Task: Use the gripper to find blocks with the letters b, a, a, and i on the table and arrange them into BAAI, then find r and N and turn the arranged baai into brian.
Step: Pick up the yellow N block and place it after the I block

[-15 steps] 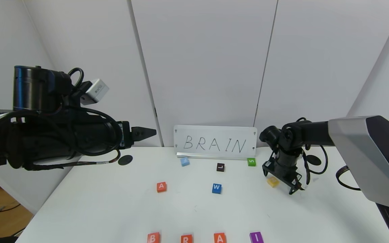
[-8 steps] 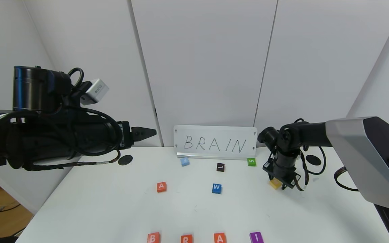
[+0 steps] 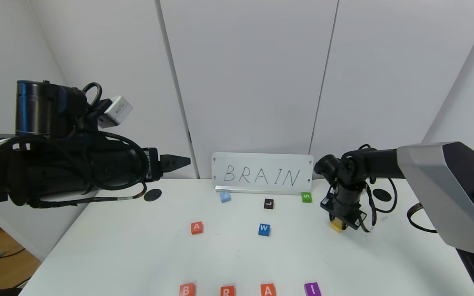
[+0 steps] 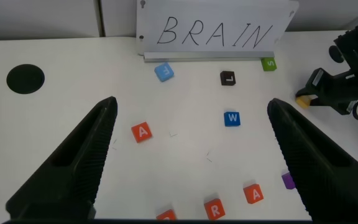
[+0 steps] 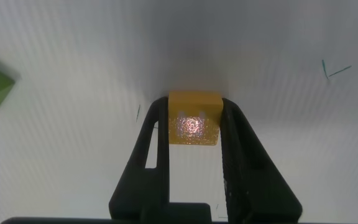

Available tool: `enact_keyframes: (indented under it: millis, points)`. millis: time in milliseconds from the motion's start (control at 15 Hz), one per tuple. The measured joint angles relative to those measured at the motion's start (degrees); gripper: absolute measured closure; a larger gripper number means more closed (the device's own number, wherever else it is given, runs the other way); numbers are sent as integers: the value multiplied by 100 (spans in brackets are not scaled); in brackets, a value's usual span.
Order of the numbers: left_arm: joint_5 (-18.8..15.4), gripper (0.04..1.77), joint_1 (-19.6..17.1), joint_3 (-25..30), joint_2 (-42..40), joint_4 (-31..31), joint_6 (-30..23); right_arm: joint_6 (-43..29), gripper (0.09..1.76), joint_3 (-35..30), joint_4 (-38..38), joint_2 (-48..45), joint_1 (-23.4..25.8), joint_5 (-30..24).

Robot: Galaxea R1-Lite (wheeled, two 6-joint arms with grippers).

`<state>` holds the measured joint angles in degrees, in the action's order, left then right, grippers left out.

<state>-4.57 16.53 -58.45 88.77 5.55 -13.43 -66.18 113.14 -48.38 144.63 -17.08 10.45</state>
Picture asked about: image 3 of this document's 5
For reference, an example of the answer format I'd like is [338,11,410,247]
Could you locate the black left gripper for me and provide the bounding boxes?
[103,147,191,189]

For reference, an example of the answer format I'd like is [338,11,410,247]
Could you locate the white sign holder board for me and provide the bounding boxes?
[211,153,314,192]

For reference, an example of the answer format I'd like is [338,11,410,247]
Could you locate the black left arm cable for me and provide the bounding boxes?
[27,183,147,208]

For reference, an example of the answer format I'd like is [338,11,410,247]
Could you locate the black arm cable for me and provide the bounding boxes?
[27,183,147,208]
[407,203,438,234]

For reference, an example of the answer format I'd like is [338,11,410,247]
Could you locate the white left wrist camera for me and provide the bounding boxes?
[97,96,134,128]

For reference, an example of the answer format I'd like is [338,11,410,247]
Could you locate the aluminium sign holder rail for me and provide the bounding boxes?
[215,187,309,196]

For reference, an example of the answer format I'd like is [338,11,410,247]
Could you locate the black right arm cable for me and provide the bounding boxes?
[407,203,438,234]

